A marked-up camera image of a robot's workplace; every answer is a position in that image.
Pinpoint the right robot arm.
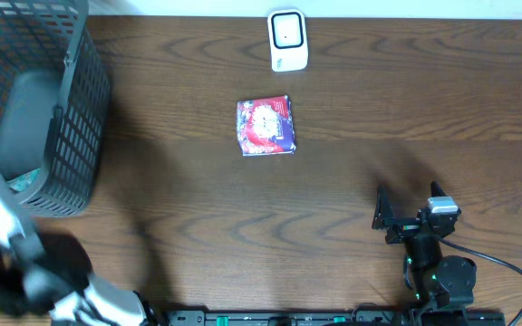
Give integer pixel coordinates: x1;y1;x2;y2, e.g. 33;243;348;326
372;182;477;325

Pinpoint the red purple snack packet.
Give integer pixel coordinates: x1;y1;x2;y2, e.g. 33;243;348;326
236;95;296;157

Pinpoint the teal snack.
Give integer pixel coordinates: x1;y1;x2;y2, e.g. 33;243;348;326
7;168;40;193

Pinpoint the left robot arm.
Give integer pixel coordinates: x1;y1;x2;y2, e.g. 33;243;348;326
0;173;162;325

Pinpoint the grey plastic mesh basket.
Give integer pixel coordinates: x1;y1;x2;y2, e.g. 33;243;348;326
0;0;111;217

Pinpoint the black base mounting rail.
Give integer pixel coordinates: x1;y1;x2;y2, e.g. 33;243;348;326
164;305;506;326

